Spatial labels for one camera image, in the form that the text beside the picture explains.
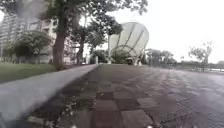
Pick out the dark bush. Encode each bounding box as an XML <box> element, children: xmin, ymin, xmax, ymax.
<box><xmin>111</xmin><ymin>49</ymin><xmax>132</xmax><ymax>65</ymax></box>
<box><xmin>89</xmin><ymin>49</ymin><xmax>108</xmax><ymax>65</ymax></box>

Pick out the tall tree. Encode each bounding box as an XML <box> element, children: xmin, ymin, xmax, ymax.
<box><xmin>70</xmin><ymin>14</ymin><xmax>124</xmax><ymax>66</ymax></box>
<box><xmin>13</xmin><ymin>0</ymin><xmax>148</xmax><ymax>72</ymax></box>

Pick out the white domed structure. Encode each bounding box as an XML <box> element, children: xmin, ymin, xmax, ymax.
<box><xmin>107</xmin><ymin>21</ymin><xmax>150</xmax><ymax>66</ymax></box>

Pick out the checkered brick paved path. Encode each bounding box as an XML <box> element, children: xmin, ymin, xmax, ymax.
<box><xmin>19</xmin><ymin>63</ymin><xmax>224</xmax><ymax>128</ymax></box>

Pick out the row of distant trees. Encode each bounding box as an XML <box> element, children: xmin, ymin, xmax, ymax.
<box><xmin>143</xmin><ymin>48</ymin><xmax>178</xmax><ymax>66</ymax></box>

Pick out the low bushy tree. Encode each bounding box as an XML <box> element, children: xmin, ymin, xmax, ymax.
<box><xmin>13</xmin><ymin>30</ymin><xmax>54</xmax><ymax>65</ymax></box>

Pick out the grey concrete kerb strip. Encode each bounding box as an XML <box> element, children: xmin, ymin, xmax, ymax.
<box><xmin>0</xmin><ymin>63</ymin><xmax>100</xmax><ymax>126</ymax></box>

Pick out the small sparse tree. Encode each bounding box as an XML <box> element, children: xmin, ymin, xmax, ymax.
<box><xmin>187</xmin><ymin>41</ymin><xmax>214</xmax><ymax>72</ymax></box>

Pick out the grass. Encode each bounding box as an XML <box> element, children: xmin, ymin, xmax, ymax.
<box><xmin>0</xmin><ymin>62</ymin><xmax>58</xmax><ymax>85</ymax></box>

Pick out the multi-storey building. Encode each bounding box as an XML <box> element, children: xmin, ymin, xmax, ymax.
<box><xmin>0</xmin><ymin>13</ymin><xmax>76</xmax><ymax>65</ymax></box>

